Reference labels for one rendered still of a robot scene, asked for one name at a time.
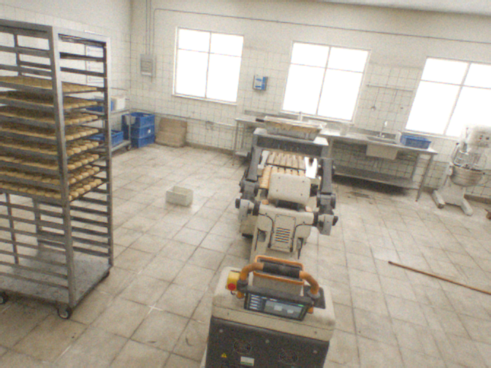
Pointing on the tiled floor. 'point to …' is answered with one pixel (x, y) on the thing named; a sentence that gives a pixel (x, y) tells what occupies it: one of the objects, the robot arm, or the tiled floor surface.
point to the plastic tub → (179, 195)
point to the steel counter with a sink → (372, 148)
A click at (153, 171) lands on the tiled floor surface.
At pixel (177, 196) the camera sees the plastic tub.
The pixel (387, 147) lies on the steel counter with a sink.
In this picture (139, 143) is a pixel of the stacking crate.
